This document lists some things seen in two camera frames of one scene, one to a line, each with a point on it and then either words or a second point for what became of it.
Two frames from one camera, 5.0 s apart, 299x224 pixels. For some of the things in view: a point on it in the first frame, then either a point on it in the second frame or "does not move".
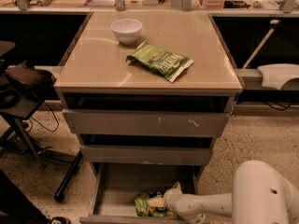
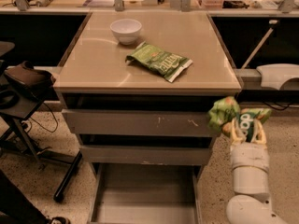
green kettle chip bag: [166, 63] does not move
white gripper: [170, 197] -> [249, 155]
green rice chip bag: [153, 205] -> [223, 110]
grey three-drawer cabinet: [147, 94] does not move
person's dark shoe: [60, 220] does not move
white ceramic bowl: [127, 30] does not move
